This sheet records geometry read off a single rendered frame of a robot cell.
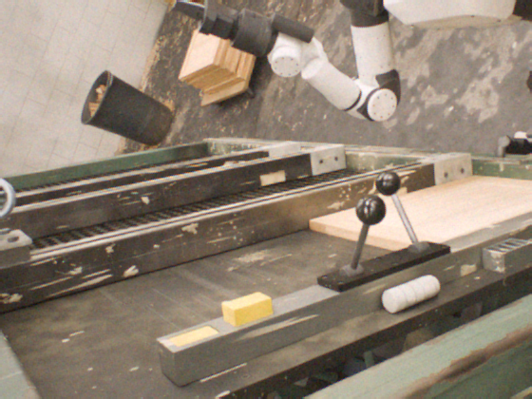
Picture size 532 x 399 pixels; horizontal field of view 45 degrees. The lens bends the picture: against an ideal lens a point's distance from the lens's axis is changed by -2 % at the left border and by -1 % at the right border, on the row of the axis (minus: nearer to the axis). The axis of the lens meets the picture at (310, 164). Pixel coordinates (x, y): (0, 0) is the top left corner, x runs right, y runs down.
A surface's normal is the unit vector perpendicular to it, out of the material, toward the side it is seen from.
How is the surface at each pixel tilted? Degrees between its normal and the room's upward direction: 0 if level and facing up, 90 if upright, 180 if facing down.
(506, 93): 0
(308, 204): 90
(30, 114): 90
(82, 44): 90
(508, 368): 90
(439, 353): 58
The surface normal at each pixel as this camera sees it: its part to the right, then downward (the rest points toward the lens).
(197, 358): 0.57, 0.07
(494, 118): -0.75, -0.37
